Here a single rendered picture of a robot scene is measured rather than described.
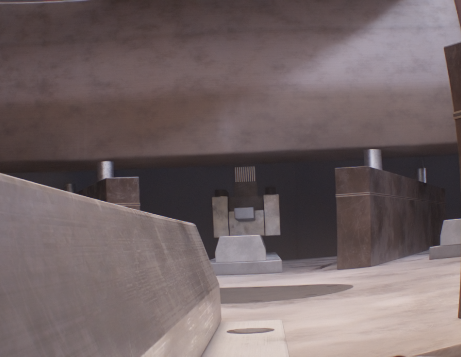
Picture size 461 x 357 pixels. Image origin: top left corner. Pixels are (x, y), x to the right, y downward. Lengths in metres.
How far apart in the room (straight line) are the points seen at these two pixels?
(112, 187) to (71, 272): 2.84
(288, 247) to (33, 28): 3.56
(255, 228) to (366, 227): 1.55
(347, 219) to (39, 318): 2.89
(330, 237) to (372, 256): 3.46
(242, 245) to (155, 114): 1.07
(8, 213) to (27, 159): 3.70
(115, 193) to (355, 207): 0.88
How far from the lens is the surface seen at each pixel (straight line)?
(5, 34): 3.95
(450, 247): 2.98
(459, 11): 3.89
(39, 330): 0.17
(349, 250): 3.05
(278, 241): 6.63
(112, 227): 0.33
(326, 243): 6.54
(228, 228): 4.50
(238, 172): 4.64
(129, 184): 3.08
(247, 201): 4.58
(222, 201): 4.51
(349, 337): 0.98
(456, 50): 1.00
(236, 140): 4.05
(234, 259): 3.21
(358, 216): 3.04
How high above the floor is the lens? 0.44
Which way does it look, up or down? 3 degrees up
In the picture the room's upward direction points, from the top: 2 degrees counter-clockwise
